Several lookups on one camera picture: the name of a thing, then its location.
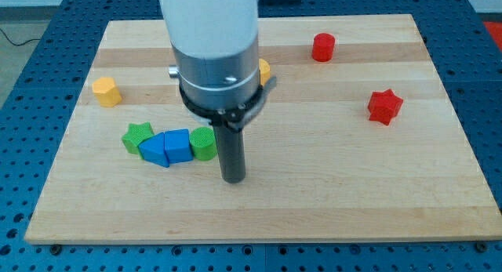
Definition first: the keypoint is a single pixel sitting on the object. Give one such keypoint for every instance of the blue cube block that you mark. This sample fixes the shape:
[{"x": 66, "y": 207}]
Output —
[{"x": 177, "y": 146}]

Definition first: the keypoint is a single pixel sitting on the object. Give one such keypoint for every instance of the yellow heart block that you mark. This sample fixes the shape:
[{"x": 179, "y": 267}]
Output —
[{"x": 265, "y": 71}]

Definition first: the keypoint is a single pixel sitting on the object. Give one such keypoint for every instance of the blue triangle block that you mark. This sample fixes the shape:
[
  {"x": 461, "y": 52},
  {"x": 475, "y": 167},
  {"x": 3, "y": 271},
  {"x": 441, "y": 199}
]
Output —
[{"x": 152, "y": 150}]

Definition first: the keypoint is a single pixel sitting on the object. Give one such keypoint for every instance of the red object at right edge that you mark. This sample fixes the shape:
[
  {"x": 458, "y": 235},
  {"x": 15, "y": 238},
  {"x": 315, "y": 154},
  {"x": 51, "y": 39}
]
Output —
[{"x": 495, "y": 30}]

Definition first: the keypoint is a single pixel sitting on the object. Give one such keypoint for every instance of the red star block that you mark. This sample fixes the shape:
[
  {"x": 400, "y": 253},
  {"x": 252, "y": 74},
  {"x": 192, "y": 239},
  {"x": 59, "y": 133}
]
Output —
[{"x": 384, "y": 106}]

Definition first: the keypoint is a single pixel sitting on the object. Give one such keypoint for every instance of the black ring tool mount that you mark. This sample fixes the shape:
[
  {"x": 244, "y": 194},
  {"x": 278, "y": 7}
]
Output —
[{"x": 234, "y": 119}]

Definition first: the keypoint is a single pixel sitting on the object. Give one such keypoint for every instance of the wooden board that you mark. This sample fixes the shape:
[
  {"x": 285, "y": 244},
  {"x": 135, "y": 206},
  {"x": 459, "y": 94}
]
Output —
[{"x": 317, "y": 169}]

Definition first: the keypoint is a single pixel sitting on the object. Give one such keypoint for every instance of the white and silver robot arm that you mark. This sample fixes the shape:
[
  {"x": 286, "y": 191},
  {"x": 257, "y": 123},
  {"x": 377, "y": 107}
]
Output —
[{"x": 215, "y": 44}]

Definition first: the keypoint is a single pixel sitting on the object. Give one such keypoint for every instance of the green cylinder block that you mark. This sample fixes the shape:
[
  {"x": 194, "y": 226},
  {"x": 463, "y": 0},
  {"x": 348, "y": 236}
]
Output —
[{"x": 203, "y": 143}]

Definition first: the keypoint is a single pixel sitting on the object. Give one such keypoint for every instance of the red cylinder block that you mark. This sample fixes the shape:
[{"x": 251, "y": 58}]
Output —
[{"x": 323, "y": 47}]

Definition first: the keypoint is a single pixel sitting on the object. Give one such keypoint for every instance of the yellow hexagon block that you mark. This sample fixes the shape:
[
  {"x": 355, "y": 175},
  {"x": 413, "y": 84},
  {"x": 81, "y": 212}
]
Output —
[{"x": 106, "y": 92}]

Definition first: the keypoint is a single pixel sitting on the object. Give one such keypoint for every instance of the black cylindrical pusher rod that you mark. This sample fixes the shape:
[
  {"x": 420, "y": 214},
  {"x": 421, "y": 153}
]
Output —
[{"x": 230, "y": 149}]

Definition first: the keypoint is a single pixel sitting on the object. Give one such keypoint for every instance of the green star block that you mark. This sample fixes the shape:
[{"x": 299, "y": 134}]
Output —
[{"x": 136, "y": 135}]

